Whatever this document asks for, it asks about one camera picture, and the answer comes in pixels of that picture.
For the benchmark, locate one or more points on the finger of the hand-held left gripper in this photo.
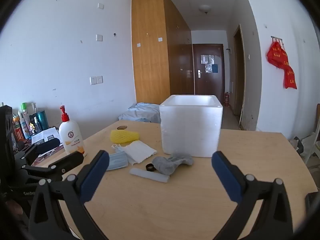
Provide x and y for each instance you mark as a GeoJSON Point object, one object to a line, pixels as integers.
{"type": "Point", "coordinates": [70, 160]}
{"type": "Point", "coordinates": [47, 145]}

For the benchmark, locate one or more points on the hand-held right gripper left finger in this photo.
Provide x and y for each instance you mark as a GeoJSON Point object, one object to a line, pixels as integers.
{"type": "Point", "coordinates": [95, 177]}

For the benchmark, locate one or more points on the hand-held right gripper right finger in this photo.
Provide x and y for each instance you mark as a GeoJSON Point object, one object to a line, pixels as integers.
{"type": "Point", "coordinates": [226, 177]}

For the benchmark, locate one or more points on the blue face mask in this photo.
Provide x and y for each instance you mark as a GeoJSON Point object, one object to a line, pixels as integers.
{"type": "Point", "coordinates": [117, 162]}

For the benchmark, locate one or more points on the yellow sponge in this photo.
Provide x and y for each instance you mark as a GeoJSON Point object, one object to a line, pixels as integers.
{"type": "Point", "coordinates": [123, 136]}

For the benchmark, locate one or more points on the white tissue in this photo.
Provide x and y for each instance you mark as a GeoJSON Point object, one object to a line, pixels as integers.
{"type": "Point", "coordinates": [138, 152]}

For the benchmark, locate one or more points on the white foam tube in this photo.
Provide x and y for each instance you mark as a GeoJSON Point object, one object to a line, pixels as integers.
{"type": "Point", "coordinates": [150, 175]}

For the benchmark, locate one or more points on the white foam box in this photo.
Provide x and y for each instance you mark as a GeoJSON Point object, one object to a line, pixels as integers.
{"type": "Point", "coordinates": [190, 130]}

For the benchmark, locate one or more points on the grey sock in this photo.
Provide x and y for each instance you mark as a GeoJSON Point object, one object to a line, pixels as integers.
{"type": "Point", "coordinates": [167, 165]}

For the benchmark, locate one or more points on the printed papers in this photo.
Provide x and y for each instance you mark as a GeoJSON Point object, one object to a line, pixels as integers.
{"type": "Point", "coordinates": [47, 135]}

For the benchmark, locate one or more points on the white pump bottle red cap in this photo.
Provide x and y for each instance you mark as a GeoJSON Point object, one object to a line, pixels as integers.
{"type": "Point", "coordinates": [71, 137]}

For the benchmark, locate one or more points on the small flower toy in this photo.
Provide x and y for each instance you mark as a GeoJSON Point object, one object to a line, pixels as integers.
{"type": "Point", "coordinates": [32, 127]}

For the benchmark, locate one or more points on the teal cup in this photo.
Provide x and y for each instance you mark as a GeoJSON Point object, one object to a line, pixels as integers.
{"type": "Point", "coordinates": [42, 120]}

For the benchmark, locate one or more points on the orange bottle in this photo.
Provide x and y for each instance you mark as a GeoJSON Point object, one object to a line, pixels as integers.
{"type": "Point", "coordinates": [17, 130]}

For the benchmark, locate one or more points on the green-capped spray can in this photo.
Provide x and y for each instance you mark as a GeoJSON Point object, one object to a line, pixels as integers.
{"type": "Point", "coordinates": [24, 107]}

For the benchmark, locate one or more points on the red fire extinguisher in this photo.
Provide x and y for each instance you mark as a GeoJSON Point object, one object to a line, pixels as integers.
{"type": "Point", "coordinates": [226, 100]}

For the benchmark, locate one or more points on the dark bag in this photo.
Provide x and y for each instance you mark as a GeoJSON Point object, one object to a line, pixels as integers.
{"type": "Point", "coordinates": [297, 145]}

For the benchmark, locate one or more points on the light blue bedding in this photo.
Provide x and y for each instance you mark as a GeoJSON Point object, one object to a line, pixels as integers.
{"type": "Point", "coordinates": [142, 112]}

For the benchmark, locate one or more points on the dark brown door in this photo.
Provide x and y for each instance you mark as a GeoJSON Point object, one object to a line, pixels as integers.
{"type": "Point", "coordinates": [207, 85]}

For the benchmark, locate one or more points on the light brown door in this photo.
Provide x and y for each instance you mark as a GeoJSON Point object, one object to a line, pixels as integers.
{"type": "Point", "coordinates": [238, 80]}

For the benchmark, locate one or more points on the paper notices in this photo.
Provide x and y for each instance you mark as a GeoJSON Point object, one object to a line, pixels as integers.
{"type": "Point", "coordinates": [208, 62]}

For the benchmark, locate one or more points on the red printed bag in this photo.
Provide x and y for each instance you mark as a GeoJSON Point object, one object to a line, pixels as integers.
{"type": "Point", "coordinates": [290, 80]}
{"type": "Point", "coordinates": [276, 55]}

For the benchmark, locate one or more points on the wooden wardrobe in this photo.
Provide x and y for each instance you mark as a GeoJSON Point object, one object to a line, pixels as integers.
{"type": "Point", "coordinates": [150, 55]}

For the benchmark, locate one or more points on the ceiling lamp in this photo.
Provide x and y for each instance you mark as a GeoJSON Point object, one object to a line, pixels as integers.
{"type": "Point", "coordinates": [205, 8]}

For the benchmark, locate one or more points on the white double wall socket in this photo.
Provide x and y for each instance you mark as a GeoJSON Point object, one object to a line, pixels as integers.
{"type": "Point", "coordinates": [96, 80]}

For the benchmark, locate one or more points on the white wall switch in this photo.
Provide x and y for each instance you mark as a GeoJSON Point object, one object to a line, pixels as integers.
{"type": "Point", "coordinates": [99, 37]}

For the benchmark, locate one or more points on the metal wall hook rack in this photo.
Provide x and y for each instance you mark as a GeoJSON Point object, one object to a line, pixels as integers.
{"type": "Point", "coordinates": [277, 38]}

